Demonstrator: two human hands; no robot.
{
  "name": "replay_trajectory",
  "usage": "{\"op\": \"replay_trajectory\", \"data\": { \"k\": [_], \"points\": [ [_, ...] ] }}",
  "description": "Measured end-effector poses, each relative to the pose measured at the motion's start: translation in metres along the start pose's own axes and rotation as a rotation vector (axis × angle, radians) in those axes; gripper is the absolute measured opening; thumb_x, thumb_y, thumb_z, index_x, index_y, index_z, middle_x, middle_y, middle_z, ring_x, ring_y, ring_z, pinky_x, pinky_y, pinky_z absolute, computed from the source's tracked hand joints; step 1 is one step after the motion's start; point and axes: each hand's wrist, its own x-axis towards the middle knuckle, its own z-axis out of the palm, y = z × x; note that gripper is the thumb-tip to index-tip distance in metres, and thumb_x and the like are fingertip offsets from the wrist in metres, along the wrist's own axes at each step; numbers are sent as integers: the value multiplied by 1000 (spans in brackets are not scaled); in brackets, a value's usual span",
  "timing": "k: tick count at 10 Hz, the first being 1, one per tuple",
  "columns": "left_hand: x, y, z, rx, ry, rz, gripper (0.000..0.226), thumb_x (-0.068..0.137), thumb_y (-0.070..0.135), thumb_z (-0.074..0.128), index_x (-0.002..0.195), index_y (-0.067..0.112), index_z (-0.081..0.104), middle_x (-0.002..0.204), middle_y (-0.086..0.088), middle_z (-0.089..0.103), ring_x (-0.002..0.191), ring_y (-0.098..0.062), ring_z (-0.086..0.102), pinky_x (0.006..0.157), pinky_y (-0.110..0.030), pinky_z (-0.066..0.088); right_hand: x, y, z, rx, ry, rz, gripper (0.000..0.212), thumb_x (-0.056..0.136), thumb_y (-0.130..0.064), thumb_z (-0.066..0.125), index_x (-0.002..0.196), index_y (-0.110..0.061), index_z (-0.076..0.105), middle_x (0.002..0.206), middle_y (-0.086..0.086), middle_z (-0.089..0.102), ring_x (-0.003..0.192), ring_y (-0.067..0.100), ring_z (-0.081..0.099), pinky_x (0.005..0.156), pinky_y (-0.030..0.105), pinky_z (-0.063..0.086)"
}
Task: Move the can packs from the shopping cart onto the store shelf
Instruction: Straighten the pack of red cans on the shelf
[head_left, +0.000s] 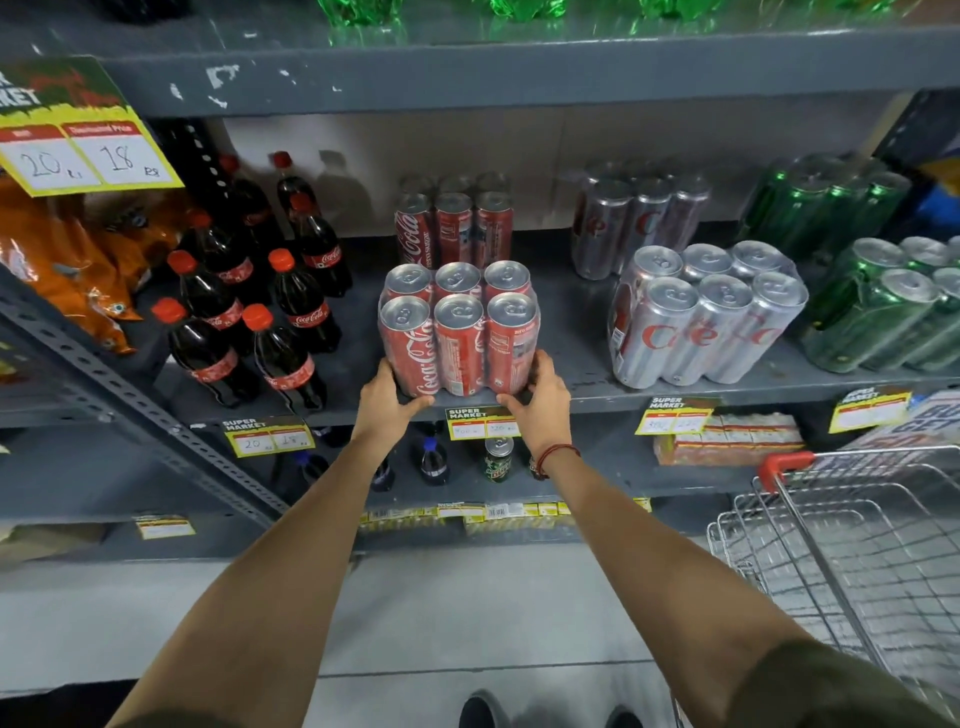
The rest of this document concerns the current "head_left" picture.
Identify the person's left forearm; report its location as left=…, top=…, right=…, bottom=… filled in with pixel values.
left=108, top=438, right=399, bottom=728

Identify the yellow shelf price tag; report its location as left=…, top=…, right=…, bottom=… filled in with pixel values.
left=223, top=416, right=317, bottom=460
left=827, top=386, right=913, bottom=436
left=635, top=397, right=719, bottom=437
left=445, top=405, right=522, bottom=442
left=134, top=513, right=197, bottom=541

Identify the row of small yellow labels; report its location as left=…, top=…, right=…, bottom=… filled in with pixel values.
left=358, top=497, right=654, bottom=537

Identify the grey slotted metal rack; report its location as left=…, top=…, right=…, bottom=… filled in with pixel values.
left=873, top=89, right=960, bottom=174

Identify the white promotion sign card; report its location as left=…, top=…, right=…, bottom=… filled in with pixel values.
left=839, top=389, right=960, bottom=460

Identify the group of red cap cola bottles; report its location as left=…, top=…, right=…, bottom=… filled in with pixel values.
left=149, top=149, right=355, bottom=412

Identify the pack of green cans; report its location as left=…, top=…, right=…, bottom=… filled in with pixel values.
left=798, top=235, right=960, bottom=375
left=738, top=152, right=913, bottom=260

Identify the person's right forearm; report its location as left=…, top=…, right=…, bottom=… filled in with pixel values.
left=536, top=449, right=819, bottom=728

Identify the pile of orange snack bags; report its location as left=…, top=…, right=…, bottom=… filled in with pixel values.
left=0, top=176, right=198, bottom=358

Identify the red thread wrist bracelet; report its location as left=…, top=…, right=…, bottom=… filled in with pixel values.
left=533, top=442, right=583, bottom=481

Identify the row of green plastic bottles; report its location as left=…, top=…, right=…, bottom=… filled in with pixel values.
left=314, top=0, right=901, bottom=25

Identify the person's left hand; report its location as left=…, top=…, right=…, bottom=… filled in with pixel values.
left=350, top=358, right=436, bottom=455

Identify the person's black left shoe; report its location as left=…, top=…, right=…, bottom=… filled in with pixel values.
left=458, top=690, right=512, bottom=728

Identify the large yellow green price sign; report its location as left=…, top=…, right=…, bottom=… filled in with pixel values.
left=0, top=56, right=186, bottom=199

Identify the pack of small juice cartons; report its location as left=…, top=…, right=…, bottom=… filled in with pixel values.
left=652, top=413, right=806, bottom=469

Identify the person's olive shirt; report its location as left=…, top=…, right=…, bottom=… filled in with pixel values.
left=108, top=635, right=958, bottom=728

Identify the tan paper package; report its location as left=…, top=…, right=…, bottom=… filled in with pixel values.
left=0, top=522, right=108, bottom=565

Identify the silver wire shopping cart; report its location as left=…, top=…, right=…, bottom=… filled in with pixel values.
left=671, top=446, right=960, bottom=728

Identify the person's right hand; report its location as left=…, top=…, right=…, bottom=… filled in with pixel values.
left=496, top=348, right=575, bottom=460

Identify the grey metal shelf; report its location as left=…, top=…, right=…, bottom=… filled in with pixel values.
left=0, top=0, right=960, bottom=564

